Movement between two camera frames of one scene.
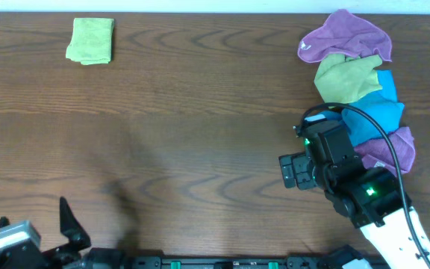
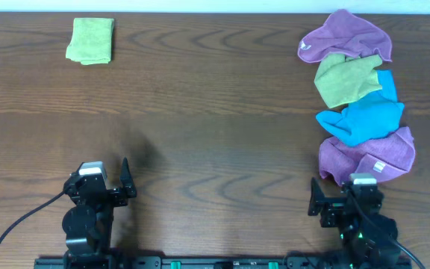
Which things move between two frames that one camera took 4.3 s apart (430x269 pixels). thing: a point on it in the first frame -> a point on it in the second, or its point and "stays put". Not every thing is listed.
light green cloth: x=91 y=41 stays put
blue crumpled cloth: x=381 y=106 stays put
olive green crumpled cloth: x=343 y=80 stays put
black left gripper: x=78 y=233 -> x=119 y=194
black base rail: x=236 y=262 stays put
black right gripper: x=298 y=162 -> x=333 y=206
